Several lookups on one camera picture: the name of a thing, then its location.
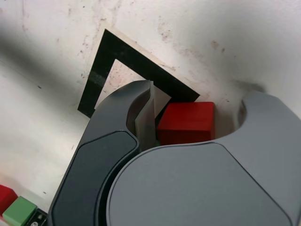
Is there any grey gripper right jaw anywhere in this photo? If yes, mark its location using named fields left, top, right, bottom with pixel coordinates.
left=105, top=90, right=301, bottom=226

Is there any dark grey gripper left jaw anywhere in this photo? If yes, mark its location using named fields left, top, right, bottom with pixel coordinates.
left=48, top=80, right=158, bottom=226

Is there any red cube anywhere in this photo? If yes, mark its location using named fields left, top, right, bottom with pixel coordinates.
left=157, top=101, right=216, bottom=146
left=0, top=185, right=19, bottom=216

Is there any black tape square outline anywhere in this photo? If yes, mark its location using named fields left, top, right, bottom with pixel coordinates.
left=77, top=28, right=201, bottom=120

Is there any green cube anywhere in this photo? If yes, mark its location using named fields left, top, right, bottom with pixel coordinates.
left=1, top=196, right=38, bottom=226

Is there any black bracket with screw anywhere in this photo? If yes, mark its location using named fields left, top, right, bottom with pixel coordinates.
left=27, top=209, right=49, bottom=226

